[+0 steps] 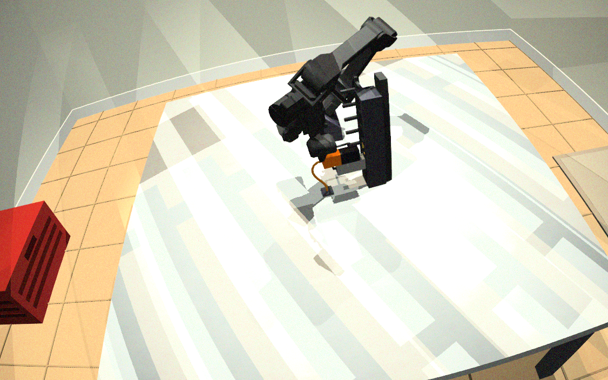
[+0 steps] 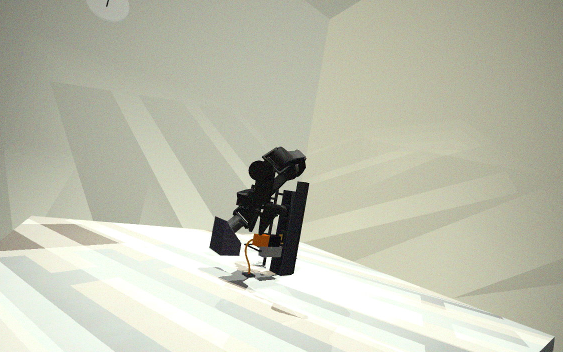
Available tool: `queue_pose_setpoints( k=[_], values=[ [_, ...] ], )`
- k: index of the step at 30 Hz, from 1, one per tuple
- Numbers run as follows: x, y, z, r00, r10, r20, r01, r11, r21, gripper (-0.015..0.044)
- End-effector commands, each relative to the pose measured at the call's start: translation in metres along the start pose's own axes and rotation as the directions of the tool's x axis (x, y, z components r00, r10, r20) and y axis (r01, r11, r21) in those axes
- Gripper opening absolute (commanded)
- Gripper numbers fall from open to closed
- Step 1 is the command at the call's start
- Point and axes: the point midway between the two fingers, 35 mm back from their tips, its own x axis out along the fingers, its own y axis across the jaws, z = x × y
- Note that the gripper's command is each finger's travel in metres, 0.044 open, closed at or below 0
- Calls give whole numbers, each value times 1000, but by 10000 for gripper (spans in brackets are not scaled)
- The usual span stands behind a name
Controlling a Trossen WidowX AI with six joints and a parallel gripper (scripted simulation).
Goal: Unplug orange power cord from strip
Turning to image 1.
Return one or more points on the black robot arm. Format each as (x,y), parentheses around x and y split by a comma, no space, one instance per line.
(323,78)

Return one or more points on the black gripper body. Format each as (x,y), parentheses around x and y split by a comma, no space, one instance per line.
(322,143)

